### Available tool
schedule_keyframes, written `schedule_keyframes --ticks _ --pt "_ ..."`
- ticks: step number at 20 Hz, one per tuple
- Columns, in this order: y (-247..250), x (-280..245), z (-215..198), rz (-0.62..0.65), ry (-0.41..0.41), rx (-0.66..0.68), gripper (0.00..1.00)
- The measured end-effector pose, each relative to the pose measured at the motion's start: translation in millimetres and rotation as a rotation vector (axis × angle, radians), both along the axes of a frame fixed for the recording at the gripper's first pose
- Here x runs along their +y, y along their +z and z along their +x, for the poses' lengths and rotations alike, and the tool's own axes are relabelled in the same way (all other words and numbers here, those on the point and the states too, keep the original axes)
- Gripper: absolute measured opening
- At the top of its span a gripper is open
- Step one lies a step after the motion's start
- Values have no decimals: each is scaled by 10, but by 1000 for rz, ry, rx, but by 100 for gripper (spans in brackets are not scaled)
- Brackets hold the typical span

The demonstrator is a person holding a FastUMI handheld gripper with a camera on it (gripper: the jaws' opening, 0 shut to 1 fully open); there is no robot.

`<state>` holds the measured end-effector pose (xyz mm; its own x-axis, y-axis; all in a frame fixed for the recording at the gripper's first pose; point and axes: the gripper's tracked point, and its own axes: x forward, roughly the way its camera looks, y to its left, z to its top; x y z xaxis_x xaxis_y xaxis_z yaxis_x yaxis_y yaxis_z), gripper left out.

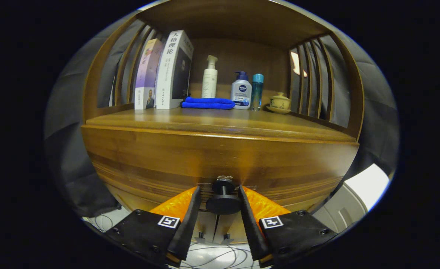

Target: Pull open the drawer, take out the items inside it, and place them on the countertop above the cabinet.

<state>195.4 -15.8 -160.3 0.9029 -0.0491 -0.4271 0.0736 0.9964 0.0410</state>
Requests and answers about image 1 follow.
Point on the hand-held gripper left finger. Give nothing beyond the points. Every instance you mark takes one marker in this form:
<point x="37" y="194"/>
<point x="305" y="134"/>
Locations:
<point x="188" y="231"/>

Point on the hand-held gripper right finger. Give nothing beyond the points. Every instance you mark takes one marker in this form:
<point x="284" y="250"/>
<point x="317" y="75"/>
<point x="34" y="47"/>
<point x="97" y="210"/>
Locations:
<point x="251" y="235"/>

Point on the wooden cabinet door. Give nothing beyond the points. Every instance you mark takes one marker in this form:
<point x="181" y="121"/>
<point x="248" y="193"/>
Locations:
<point x="206" y="224"/>
<point x="229" y="224"/>

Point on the wooden countertop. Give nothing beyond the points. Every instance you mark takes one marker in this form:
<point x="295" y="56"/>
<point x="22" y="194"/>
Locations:
<point x="220" y="121"/>

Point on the wooden cabinet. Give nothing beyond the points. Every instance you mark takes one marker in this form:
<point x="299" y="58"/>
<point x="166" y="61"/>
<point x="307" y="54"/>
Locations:
<point x="242" y="18"/>

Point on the blue folded cloth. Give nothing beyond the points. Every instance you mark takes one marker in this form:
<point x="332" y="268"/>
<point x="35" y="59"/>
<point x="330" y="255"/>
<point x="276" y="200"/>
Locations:
<point x="206" y="103"/>

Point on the beige lidded teacup with saucer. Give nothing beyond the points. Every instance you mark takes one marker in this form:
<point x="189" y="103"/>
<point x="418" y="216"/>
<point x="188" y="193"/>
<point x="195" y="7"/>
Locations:
<point x="279" y="102"/>

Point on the white lotion bottle blue cap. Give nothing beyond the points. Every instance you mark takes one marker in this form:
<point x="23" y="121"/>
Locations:
<point x="241" y="95"/>

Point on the teal bottle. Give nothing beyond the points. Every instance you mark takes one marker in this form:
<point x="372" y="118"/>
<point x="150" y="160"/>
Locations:
<point x="257" y="93"/>

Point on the white pump bottle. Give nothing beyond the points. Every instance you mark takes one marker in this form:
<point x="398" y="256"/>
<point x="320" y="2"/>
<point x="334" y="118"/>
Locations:
<point x="209" y="84"/>

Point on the white book with dark cover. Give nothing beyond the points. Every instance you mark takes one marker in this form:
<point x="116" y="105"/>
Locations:
<point x="169" y="74"/>

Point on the purple book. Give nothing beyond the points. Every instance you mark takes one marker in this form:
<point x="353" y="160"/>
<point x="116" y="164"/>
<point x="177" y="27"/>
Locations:
<point x="147" y="74"/>

